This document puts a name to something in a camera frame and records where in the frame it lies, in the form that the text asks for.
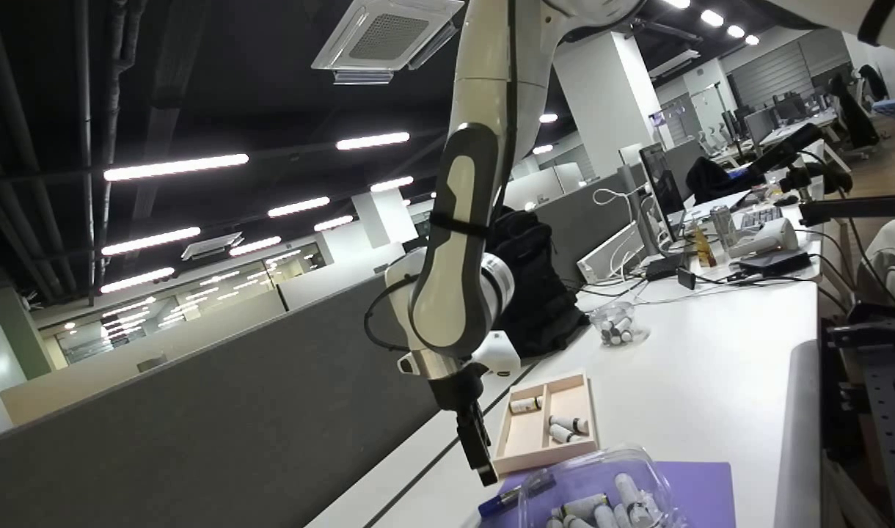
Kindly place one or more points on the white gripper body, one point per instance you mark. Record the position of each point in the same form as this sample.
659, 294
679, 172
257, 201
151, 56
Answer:
459, 388

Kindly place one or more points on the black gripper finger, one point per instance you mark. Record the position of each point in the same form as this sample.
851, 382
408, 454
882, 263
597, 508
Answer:
486, 471
468, 434

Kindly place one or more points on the blue marker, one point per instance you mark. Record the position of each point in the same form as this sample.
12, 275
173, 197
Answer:
509, 496

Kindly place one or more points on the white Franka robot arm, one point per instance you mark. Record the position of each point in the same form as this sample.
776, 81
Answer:
465, 195

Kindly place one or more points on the light wooden tray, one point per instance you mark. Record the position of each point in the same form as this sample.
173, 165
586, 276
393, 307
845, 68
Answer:
524, 440

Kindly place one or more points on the white cylindrical marker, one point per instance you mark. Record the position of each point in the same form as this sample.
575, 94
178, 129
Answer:
646, 512
627, 490
566, 434
608, 518
581, 506
565, 423

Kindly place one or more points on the black backpack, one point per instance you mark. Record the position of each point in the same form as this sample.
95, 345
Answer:
534, 282

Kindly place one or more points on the clear round plastic bowl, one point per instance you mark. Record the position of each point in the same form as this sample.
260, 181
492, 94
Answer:
624, 327

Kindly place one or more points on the purple mat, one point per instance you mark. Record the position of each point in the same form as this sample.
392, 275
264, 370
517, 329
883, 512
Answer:
700, 495

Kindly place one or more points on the ceiling tube light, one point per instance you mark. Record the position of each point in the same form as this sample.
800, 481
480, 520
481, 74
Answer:
373, 143
151, 241
301, 207
178, 169
392, 182
138, 280

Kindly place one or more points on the grey desk partition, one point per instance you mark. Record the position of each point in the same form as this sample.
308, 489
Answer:
192, 420

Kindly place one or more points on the computer monitor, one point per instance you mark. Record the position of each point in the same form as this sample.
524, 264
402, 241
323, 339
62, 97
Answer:
660, 191

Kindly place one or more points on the ceiling air conditioner unit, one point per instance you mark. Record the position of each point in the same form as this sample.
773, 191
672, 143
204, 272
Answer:
387, 38

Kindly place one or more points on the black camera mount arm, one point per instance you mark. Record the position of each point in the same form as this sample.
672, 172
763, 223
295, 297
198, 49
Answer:
857, 207

